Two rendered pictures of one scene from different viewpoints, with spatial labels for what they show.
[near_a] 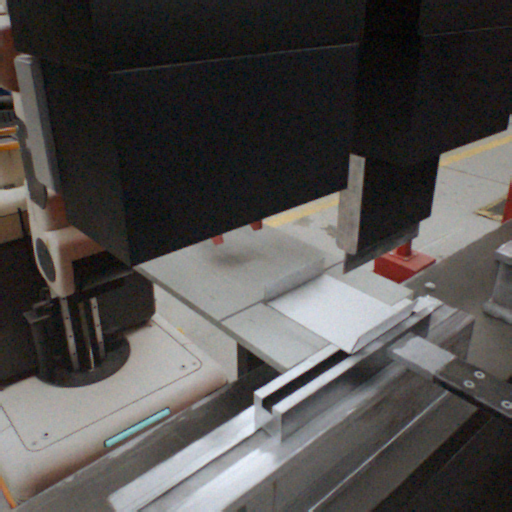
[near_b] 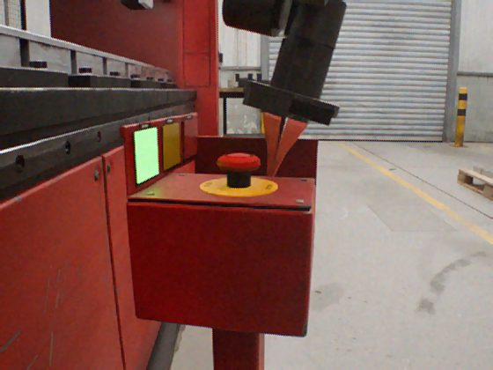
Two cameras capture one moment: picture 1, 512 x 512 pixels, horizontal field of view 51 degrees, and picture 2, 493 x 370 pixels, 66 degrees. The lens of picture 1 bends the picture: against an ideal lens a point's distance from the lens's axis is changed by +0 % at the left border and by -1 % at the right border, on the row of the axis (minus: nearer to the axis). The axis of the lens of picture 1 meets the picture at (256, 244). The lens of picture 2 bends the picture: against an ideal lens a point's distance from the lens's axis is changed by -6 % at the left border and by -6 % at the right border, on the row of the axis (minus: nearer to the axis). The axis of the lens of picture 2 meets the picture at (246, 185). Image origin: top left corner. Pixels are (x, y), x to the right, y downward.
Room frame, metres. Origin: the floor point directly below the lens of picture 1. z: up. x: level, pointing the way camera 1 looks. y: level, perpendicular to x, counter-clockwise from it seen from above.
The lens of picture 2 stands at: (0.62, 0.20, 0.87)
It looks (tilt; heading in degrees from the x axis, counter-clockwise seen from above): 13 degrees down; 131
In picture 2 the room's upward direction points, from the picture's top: straight up
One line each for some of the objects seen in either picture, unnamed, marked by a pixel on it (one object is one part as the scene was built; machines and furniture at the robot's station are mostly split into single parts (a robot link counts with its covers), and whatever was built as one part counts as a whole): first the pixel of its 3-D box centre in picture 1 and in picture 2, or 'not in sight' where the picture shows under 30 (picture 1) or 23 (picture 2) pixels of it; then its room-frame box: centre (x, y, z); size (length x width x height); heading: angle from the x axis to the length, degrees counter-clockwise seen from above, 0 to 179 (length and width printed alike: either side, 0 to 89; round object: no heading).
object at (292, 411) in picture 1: (351, 361); not in sight; (0.37, -0.08, 0.98); 0.20 x 0.03 x 0.03; 132
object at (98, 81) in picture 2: not in sight; (102, 83); (-0.23, 0.68, 0.89); 0.30 x 0.05 x 0.03; 132
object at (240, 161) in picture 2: not in sight; (239, 173); (0.38, 0.47, 0.79); 0.04 x 0.04 x 0.04
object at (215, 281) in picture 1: (261, 276); not in sight; (0.50, -0.01, 1.00); 0.26 x 0.18 x 0.01; 42
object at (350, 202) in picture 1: (389, 201); not in sight; (0.39, -0.10, 1.13); 0.10 x 0.02 x 0.10; 132
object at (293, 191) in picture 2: not in sight; (239, 203); (0.34, 0.51, 0.75); 0.20 x 0.16 x 0.18; 120
